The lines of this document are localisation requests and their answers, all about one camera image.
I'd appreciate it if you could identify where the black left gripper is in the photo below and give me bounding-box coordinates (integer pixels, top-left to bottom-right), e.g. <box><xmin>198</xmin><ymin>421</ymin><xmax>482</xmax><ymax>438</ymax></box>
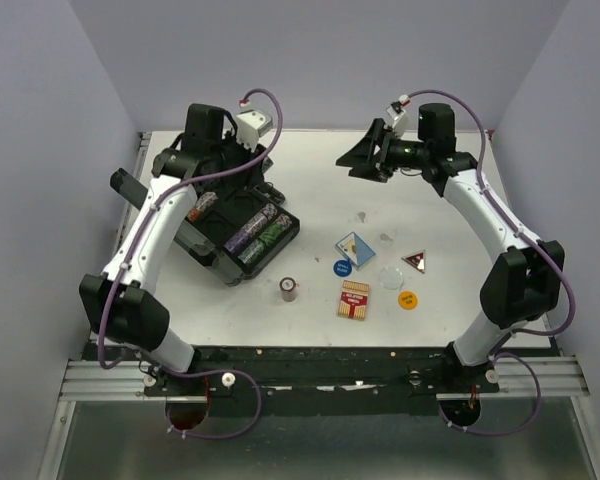
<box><xmin>209</xmin><ymin>128</ymin><xmax>268</xmax><ymax>193</ymax></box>

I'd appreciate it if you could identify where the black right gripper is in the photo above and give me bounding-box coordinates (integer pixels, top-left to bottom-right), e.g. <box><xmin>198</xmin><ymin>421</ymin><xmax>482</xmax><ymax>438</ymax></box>
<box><xmin>335</xmin><ymin>118</ymin><xmax>429</xmax><ymax>184</ymax></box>

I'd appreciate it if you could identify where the black poker chip case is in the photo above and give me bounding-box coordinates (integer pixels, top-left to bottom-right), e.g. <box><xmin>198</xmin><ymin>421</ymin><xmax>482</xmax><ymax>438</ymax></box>
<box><xmin>110</xmin><ymin>167</ymin><xmax>301</xmax><ymax>287</ymax></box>

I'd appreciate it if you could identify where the brown white poker chip stack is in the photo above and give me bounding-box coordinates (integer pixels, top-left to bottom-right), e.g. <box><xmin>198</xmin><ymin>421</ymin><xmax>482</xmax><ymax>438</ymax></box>
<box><xmin>279</xmin><ymin>277</ymin><xmax>297</xmax><ymax>302</ymax></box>

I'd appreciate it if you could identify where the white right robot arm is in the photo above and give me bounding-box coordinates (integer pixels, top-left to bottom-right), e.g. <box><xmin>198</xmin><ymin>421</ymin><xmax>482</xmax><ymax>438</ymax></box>
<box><xmin>336</xmin><ymin>101</ymin><xmax>565</xmax><ymax>392</ymax></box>

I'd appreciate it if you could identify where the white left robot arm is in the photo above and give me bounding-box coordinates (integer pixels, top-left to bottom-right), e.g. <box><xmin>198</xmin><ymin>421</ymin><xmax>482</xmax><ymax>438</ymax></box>
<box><xmin>79</xmin><ymin>99</ymin><xmax>282</xmax><ymax>395</ymax></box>

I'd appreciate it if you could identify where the purple chip row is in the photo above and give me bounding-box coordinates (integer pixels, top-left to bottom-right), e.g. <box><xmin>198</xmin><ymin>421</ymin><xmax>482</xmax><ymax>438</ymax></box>
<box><xmin>224</xmin><ymin>203</ymin><xmax>277</xmax><ymax>254</ymax></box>

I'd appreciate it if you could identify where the green blue chip row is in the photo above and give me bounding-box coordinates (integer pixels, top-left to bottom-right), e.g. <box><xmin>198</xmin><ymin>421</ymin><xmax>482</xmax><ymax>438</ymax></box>
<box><xmin>238</xmin><ymin>214</ymin><xmax>292</xmax><ymax>265</ymax></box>

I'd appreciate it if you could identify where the blue playing card deck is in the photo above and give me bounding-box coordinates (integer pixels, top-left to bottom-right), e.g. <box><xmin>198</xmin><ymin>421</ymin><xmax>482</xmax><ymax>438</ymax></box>
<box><xmin>335</xmin><ymin>232</ymin><xmax>376</xmax><ymax>270</ymax></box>

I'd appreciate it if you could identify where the blue small blind button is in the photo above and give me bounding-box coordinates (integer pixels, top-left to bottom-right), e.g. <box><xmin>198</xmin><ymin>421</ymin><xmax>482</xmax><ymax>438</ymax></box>
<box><xmin>333</xmin><ymin>259</ymin><xmax>353</xmax><ymax>278</ymax></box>

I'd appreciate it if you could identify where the red triangular plaque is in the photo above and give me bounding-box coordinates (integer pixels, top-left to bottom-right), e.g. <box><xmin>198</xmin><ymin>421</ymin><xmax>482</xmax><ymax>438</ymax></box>
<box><xmin>402</xmin><ymin>250</ymin><xmax>426</xmax><ymax>274</ymax></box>

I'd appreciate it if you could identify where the clear round dealer button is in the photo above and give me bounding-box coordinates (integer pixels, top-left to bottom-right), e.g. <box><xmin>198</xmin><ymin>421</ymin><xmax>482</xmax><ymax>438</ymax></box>
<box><xmin>378</xmin><ymin>266</ymin><xmax>404</xmax><ymax>290</ymax></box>

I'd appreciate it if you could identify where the red playing card deck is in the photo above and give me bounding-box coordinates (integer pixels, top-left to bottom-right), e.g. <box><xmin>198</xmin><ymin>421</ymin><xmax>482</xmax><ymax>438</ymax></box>
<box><xmin>337</xmin><ymin>280</ymin><xmax>370</xmax><ymax>320</ymax></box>

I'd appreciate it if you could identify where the orange big blind button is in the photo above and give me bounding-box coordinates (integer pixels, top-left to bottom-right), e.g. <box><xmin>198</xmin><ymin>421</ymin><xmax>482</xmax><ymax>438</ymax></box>
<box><xmin>398</xmin><ymin>291</ymin><xmax>419</xmax><ymax>310</ymax></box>

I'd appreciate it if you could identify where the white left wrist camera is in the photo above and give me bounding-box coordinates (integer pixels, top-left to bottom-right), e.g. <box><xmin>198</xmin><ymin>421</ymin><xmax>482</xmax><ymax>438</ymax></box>
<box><xmin>235</xmin><ymin>110</ymin><xmax>273</xmax><ymax>152</ymax></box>

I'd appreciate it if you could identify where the black mounting rail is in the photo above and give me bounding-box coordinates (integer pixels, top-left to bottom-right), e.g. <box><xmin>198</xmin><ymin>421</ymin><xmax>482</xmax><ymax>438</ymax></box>
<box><xmin>62</xmin><ymin>347</ymin><xmax>499</xmax><ymax>418</ymax></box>

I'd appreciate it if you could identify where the aluminium frame rail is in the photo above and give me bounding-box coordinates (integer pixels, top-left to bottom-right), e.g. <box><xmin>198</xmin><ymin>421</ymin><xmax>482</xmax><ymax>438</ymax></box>
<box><xmin>495</xmin><ymin>357</ymin><xmax>590</xmax><ymax>398</ymax></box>

